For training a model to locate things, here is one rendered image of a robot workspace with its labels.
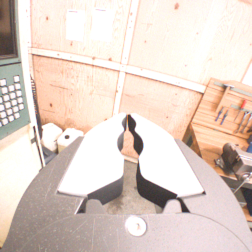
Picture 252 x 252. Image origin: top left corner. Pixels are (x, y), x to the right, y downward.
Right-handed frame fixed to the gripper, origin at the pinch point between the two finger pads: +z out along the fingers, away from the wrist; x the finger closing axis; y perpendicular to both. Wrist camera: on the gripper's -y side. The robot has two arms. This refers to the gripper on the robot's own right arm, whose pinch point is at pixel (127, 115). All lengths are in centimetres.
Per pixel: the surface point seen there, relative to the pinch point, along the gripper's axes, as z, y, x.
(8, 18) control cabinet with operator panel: 52, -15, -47
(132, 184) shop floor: 97, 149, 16
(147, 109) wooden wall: 138, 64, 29
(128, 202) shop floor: 73, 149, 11
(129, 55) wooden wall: 145, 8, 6
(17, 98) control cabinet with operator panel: 51, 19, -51
